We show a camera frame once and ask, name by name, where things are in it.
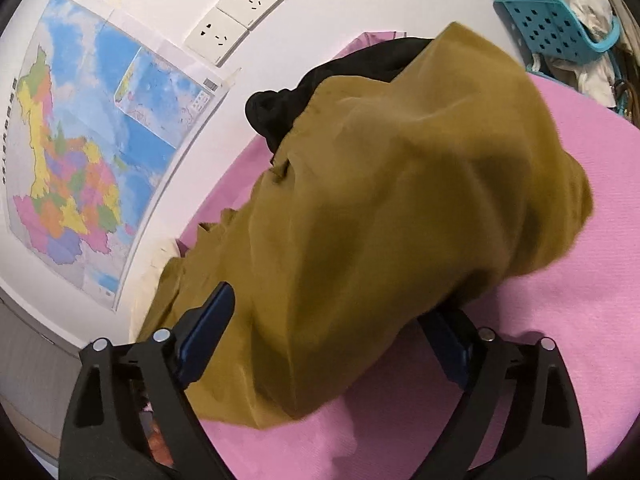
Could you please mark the white wall socket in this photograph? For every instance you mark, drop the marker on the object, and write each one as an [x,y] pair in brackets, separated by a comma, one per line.
[217,35]
[250,0]

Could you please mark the olive green garment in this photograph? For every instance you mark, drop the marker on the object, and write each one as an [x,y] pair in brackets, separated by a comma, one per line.
[390,200]

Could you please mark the black garment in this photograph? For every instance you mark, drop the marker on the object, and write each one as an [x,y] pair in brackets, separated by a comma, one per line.
[350,67]

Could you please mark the blue perforated plastic rack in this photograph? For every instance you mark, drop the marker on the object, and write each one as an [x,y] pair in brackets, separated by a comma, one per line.
[545,25]

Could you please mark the colourful wall map poster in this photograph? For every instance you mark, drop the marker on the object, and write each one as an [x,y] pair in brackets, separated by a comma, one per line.
[100,135]

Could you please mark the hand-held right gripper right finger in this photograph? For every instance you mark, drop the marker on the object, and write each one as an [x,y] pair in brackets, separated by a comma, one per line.
[450,350]

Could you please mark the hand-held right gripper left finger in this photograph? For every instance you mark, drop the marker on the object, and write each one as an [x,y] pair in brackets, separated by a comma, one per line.
[205,340]

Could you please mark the pink blanket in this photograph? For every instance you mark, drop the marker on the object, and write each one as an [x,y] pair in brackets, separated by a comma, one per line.
[575,260]

